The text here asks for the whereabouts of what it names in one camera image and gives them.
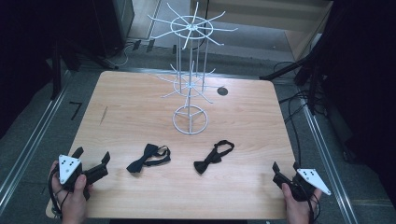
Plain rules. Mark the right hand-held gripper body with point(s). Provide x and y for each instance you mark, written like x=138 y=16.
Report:
x=303 y=183

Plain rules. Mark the metal floor rail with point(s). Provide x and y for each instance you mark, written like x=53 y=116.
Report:
x=327 y=161
x=31 y=146

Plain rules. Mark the person's left hand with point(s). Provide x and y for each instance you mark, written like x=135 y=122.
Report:
x=73 y=203

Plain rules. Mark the black metal stand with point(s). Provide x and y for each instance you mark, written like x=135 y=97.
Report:
x=283 y=71
x=56 y=77

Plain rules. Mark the light wooden furniture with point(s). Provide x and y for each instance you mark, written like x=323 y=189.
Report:
x=264 y=14

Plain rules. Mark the black bow tie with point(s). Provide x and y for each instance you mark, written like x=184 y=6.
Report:
x=212 y=158
x=148 y=159

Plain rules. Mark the dark cabinet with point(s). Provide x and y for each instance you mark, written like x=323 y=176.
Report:
x=115 y=25

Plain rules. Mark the dark curtain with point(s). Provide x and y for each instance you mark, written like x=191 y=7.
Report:
x=364 y=77
x=25 y=46

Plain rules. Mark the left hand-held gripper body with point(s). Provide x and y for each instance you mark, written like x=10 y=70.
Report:
x=67 y=168

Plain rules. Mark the person's right hand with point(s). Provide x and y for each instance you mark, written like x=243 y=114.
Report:
x=297 y=210

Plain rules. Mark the round dark table grommet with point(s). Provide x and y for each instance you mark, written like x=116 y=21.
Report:
x=222 y=91

